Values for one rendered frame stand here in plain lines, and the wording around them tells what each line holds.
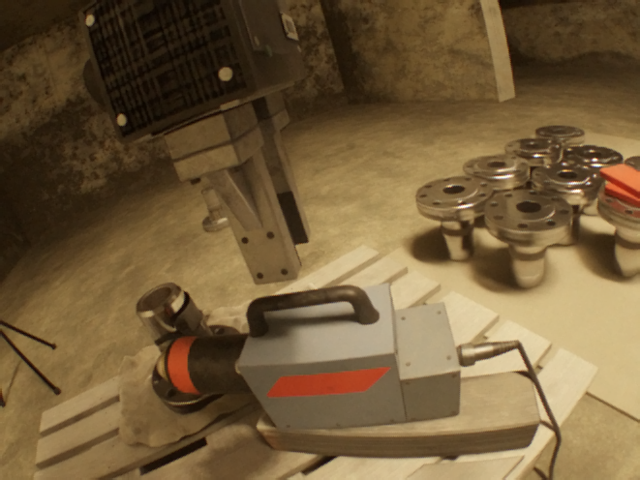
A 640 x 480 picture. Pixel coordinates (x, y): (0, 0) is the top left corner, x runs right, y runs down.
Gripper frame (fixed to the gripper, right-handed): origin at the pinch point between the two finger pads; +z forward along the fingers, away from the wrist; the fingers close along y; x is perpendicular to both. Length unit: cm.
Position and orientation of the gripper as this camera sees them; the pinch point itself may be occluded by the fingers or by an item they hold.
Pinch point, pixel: (276, 231)
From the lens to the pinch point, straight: 39.7
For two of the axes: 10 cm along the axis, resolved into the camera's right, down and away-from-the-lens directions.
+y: 1.1, -4.9, 8.7
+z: 2.6, 8.5, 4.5
